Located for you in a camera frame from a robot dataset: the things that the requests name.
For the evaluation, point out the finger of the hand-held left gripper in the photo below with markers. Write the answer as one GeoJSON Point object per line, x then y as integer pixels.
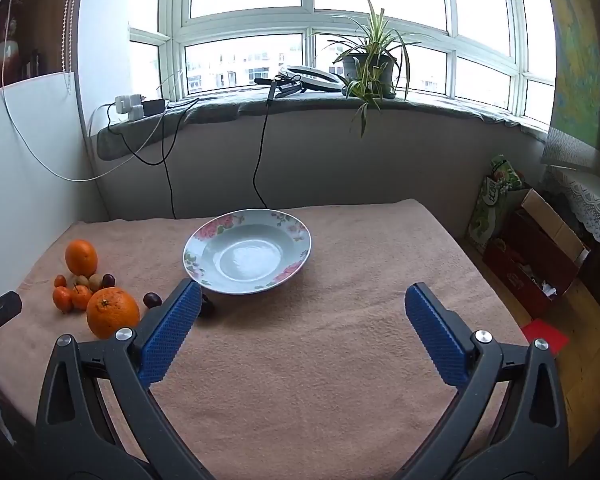
{"type": "Point", "coordinates": [2, 310]}

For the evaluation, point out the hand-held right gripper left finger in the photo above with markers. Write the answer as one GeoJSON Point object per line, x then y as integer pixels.
{"type": "Point", "coordinates": [172, 330]}

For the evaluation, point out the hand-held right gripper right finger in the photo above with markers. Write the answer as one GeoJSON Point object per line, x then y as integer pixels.
{"type": "Point", "coordinates": [437, 335]}

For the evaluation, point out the dark plum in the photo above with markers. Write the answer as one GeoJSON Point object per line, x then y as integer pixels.
{"type": "Point", "coordinates": [109, 280]}
{"type": "Point", "coordinates": [207, 306]}
{"type": "Point", "coordinates": [152, 300]}

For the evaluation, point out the large orange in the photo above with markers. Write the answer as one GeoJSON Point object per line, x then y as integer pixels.
{"type": "Point", "coordinates": [112, 312]}

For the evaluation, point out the small tangerine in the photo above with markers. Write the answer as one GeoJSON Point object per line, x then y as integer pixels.
{"type": "Point", "coordinates": [60, 280]}

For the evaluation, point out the medium orange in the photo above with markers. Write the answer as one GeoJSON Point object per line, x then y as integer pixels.
{"type": "Point", "coordinates": [81, 257]}

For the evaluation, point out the floral white plate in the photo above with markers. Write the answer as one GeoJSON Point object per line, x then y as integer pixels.
{"type": "Point", "coordinates": [250, 260]}

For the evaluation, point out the red box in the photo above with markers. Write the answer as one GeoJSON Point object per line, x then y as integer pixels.
{"type": "Point", "coordinates": [520, 272]}

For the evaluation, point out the red paper sheet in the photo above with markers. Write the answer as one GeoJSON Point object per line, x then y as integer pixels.
{"type": "Point", "coordinates": [545, 338]}

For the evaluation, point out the green bag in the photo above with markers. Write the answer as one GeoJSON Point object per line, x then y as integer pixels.
{"type": "Point", "coordinates": [487, 205]}

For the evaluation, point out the brown cardboard box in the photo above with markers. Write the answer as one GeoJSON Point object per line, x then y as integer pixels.
{"type": "Point", "coordinates": [555, 220]}

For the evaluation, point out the white lace cloth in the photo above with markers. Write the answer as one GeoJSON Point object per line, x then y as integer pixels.
{"type": "Point", "coordinates": [590, 200]}

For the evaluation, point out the black power adapter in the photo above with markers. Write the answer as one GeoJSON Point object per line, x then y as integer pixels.
{"type": "Point", "coordinates": [155, 106]}

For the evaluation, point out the grey windowsill cloth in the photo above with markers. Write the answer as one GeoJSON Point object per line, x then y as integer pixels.
{"type": "Point", "coordinates": [220, 107]}

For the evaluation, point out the white power strip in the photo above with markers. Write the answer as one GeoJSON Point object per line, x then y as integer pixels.
{"type": "Point", "coordinates": [125, 106]}

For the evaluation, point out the dark books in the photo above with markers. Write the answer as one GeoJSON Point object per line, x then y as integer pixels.
{"type": "Point", "coordinates": [30, 65]}

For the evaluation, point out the red vase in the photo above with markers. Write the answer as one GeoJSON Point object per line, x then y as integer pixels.
{"type": "Point", "coordinates": [7, 50]}

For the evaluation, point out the potted spider plant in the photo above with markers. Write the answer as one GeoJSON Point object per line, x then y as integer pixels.
{"type": "Point", "coordinates": [370, 67]}

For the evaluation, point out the white flat device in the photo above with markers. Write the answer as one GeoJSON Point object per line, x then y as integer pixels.
{"type": "Point", "coordinates": [315, 79]}

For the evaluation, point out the wall poster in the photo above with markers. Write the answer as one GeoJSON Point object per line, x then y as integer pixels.
{"type": "Point", "coordinates": [580, 70]}

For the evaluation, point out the white window frame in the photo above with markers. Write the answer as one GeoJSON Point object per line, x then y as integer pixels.
{"type": "Point", "coordinates": [307, 20]}

